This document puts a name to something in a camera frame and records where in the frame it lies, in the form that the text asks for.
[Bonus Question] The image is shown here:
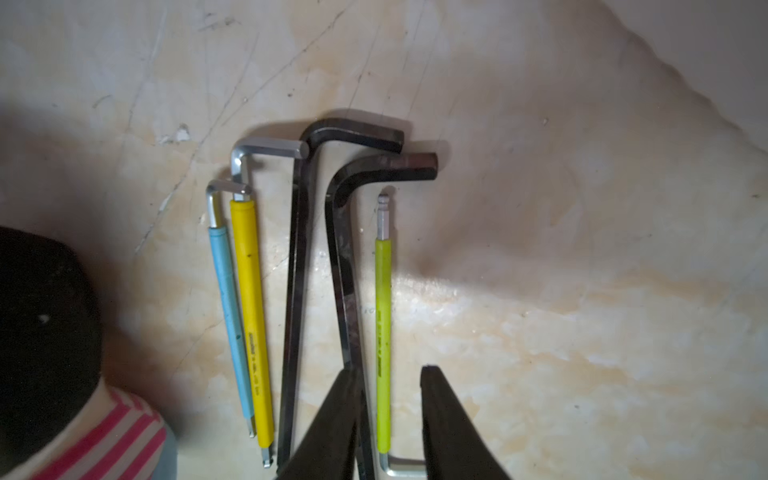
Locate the large black hex key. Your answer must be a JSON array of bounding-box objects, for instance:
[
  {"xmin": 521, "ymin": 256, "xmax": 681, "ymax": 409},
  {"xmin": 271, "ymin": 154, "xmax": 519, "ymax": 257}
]
[{"xmin": 325, "ymin": 153, "xmax": 439, "ymax": 479}]

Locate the light blue hex key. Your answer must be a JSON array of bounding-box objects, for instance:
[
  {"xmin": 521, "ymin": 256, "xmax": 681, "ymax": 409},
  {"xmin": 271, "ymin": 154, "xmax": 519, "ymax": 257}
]
[{"xmin": 205, "ymin": 179, "xmax": 256, "ymax": 438}]

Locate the cartoon boy plush doll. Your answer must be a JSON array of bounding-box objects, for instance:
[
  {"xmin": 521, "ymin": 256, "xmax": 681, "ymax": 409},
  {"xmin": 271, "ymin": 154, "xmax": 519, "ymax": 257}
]
[{"xmin": 1, "ymin": 227, "xmax": 178, "ymax": 479}]

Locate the yellow hex key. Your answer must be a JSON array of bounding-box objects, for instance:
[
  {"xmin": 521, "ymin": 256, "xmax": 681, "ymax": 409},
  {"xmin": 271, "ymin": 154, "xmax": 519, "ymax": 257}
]
[{"xmin": 230, "ymin": 136, "xmax": 308, "ymax": 469}]

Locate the thin black hex key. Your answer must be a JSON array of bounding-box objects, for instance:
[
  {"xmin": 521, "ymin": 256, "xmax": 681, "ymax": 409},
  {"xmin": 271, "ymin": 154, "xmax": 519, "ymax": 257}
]
[{"xmin": 277, "ymin": 117, "xmax": 405, "ymax": 471}]

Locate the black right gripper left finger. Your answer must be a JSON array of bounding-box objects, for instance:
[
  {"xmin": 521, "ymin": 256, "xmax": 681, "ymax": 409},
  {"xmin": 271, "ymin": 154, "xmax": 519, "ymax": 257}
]
[{"xmin": 277, "ymin": 368, "xmax": 361, "ymax": 480}]

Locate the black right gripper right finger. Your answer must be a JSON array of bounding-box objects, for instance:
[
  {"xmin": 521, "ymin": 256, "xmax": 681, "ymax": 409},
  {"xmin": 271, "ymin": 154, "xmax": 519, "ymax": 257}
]
[{"xmin": 420, "ymin": 365, "xmax": 509, "ymax": 479}]

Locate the lime green hex key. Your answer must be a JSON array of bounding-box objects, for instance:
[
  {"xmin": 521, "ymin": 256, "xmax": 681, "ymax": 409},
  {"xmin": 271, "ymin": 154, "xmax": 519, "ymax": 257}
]
[{"xmin": 375, "ymin": 193, "xmax": 426, "ymax": 478}]

